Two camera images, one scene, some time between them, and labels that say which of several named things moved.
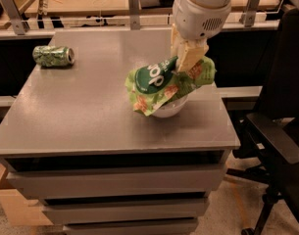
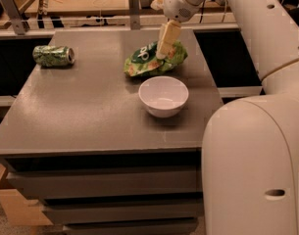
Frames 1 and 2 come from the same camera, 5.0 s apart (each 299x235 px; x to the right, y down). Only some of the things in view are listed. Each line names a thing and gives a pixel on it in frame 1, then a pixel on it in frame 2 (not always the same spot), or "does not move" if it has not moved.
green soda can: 47,56 does not move
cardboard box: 18,210 does not move
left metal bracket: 12,12 does not move
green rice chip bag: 159,82 to 143,60
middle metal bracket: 133,5 does not move
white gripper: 197,19 to 175,3
